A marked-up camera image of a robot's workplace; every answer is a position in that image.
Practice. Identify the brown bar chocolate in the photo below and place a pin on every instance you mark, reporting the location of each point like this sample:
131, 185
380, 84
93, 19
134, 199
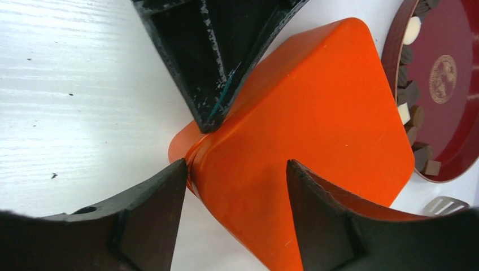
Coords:
432, 168

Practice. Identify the orange box lid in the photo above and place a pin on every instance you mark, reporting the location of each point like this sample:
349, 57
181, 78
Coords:
320, 98

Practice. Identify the round red tray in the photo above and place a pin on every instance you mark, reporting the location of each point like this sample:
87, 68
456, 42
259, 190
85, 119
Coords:
437, 75

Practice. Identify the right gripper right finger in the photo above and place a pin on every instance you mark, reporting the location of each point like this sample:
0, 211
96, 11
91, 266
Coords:
338, 230

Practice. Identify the metal tongs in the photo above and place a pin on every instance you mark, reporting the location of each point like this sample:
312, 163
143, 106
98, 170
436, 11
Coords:
443, 205

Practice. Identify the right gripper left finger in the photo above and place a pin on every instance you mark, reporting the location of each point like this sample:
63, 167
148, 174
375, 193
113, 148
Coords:
133, 230

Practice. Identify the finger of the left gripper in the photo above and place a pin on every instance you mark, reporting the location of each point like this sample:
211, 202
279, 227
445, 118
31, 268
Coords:
210, 47

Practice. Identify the white cube chocolate tray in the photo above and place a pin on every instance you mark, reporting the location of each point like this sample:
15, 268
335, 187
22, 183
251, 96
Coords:
404, 113

